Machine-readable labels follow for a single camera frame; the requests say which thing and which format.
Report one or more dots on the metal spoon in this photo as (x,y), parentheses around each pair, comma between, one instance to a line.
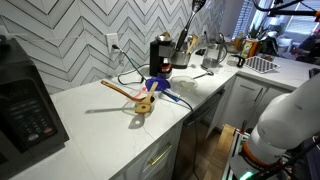
(203,74)

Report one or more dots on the white wall outlet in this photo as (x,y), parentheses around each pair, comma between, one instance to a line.
(112,40)

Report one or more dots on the amber bottle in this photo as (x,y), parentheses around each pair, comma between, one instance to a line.
(238,41)

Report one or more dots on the white background container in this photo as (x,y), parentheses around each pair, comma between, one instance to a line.
(284,45)

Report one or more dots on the light wooden slotted spatula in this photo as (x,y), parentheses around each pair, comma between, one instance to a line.
(144,107)

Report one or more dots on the black microwave oven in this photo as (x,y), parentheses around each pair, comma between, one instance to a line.
(23,100)

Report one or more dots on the glass pitcher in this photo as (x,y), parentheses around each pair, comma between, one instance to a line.
(210,56)

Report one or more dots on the long brown wooden spoon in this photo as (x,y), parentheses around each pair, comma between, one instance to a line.
(116,88)

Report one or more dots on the wooden spoon in holder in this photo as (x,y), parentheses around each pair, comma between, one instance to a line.
(166,34)

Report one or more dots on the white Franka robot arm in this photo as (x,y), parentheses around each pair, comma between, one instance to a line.
(290,123)

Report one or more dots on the small glass jar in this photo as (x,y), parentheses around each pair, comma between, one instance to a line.
(230,60)

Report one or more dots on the clear shallow bowl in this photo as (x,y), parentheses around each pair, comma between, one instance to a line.
(184,82)

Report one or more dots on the black coffee maker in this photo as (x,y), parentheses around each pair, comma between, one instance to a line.
(154,56)

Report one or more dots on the orange green carton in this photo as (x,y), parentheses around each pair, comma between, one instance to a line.
(248,48)

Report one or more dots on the patterned drying mat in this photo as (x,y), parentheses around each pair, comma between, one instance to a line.
(260,64)

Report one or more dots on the white metal cart frame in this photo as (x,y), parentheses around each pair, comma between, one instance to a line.
(235,146)

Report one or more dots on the steel utensil holder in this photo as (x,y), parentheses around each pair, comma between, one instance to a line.
(180,60)

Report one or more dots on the red white cup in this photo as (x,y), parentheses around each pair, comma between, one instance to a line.
(166,69)

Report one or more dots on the black slotted serving spoon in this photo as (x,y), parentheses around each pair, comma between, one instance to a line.
(185,30)

